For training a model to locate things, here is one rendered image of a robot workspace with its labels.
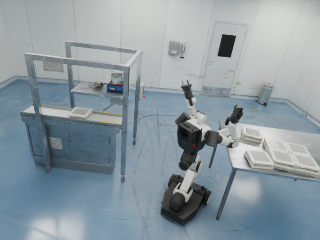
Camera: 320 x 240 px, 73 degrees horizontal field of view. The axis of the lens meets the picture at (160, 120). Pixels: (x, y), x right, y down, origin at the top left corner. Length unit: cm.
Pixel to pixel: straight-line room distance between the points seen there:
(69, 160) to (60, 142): 32
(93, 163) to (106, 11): 419
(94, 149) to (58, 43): 419
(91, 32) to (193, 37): 275
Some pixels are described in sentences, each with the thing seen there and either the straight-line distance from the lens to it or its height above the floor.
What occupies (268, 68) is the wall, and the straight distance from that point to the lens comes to 741.
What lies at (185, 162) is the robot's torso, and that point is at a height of 89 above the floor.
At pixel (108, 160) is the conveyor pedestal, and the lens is 326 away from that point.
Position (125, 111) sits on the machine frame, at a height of 115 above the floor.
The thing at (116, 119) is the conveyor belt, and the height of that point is 89.
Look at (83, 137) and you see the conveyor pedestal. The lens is 316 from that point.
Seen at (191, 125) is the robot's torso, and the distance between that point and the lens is 226.
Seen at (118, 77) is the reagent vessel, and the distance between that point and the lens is 270.
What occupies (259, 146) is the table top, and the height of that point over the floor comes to 88.
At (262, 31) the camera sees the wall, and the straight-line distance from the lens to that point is 704.
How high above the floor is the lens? 232
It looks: 28 degrees down
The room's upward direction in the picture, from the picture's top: 7 degrees clockwise
